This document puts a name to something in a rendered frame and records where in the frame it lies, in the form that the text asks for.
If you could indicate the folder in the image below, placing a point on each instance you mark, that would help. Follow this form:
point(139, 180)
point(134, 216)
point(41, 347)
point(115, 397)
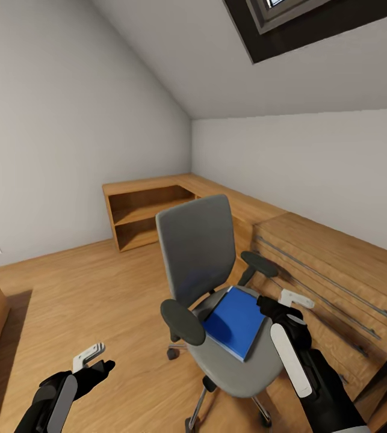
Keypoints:
point(234, 322)

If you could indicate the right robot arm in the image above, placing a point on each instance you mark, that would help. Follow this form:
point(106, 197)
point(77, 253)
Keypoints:
point(319, 388)

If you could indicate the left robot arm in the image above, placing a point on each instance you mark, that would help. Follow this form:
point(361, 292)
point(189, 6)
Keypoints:
point(53, 400)

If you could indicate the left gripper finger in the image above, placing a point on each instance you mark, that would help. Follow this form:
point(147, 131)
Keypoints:
point(109, 365)

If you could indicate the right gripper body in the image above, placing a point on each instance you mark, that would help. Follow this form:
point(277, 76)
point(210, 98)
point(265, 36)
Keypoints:
point(270, 306)

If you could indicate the swivel chair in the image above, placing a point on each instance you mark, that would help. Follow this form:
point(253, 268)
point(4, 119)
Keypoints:
point(198, 245)

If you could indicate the fixed window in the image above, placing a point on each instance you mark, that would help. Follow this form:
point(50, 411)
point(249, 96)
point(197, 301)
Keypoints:
point(273, 27)

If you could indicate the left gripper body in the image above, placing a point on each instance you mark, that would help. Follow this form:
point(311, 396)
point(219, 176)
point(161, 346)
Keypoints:
point(93, 376)

